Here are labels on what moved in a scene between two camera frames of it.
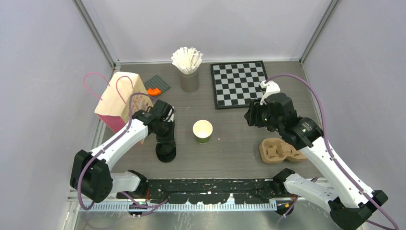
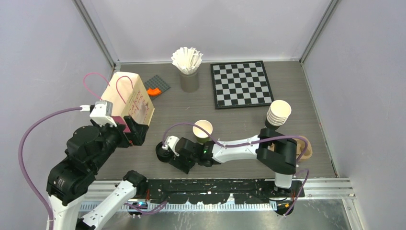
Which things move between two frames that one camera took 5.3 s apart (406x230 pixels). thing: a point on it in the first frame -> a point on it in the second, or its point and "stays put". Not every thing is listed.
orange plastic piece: (154, 92) stays put
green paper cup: (202, 129) stays put
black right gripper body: (259, 116) -> (177, 162)
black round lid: (166, 152) stays put
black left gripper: (170, 137) -> (138, 131)
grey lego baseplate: (156, 82) stays put
